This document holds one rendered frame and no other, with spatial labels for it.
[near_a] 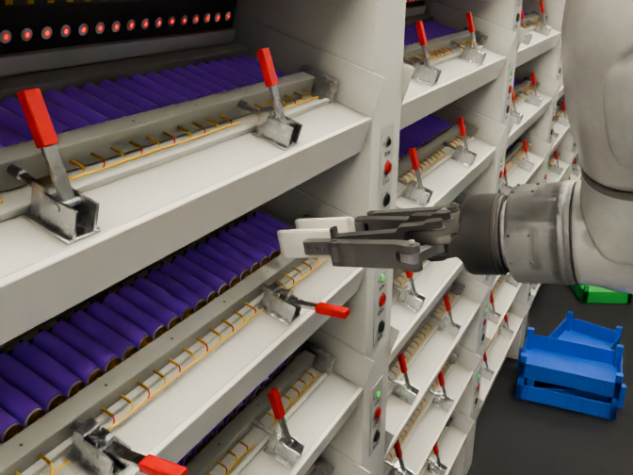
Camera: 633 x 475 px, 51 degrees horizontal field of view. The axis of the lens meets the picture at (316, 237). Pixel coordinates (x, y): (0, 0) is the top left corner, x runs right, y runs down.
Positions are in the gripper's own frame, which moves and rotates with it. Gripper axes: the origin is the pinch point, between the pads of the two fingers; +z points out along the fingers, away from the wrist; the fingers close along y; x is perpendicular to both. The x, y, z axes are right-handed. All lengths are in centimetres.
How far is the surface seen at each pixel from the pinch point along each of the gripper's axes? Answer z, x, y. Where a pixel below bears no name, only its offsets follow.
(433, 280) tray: 8, 26, -52
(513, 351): 22, 97, -155
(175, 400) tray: 4.4, 7.5, 20.9
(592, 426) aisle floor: -7, 106, -128
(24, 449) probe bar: 6.1, 3.7, 33.9
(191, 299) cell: 9.2, 2.6, 10.8
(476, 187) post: 8, 18, -85
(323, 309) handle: -1.5, 6.6, 3.7
